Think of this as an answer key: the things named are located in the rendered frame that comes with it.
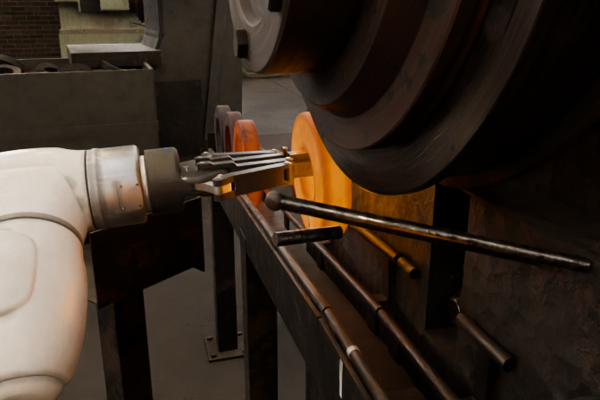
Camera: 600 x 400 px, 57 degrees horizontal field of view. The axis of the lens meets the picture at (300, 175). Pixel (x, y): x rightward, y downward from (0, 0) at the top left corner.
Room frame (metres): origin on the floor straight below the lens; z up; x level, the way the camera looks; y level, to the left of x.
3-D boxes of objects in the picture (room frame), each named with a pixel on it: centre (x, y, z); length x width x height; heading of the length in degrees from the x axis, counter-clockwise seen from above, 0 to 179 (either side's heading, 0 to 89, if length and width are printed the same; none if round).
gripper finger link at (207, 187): (0.59, 0.10, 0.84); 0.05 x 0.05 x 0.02; 14
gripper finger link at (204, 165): (0.62, 0.06, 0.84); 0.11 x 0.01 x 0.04; 104
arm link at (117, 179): (0.60, 0.20, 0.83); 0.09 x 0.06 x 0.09; 16
